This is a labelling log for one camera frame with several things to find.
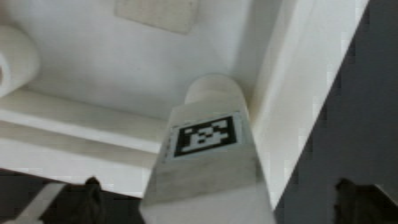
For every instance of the white leg lying in tray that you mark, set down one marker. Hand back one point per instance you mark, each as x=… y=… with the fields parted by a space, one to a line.
x=165 y=14

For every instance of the white square tabletop tray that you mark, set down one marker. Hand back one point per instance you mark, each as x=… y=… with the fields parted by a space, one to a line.
x=121 y=65

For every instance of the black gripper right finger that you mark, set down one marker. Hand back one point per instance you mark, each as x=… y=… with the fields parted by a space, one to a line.
x=364 y=205

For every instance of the white leg with tag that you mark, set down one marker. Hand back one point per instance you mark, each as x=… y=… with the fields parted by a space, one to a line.
x=206 y=188

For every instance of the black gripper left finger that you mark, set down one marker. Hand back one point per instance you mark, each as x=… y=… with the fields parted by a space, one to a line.
x=86 y=205

